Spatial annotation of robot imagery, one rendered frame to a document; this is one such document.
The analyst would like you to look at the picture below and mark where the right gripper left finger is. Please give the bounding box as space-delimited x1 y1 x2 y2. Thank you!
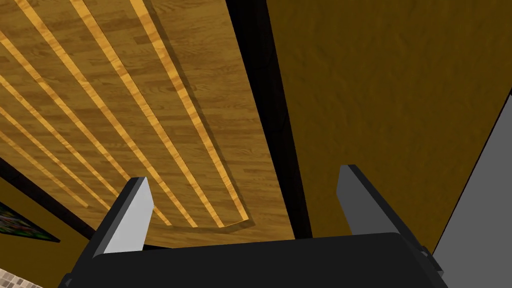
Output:
90 176 155 259

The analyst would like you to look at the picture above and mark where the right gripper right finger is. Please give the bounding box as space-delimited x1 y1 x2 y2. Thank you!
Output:
335 163 424 248

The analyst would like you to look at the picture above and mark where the dark framed wall picture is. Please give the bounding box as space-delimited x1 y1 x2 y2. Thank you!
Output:
0 201 61 244

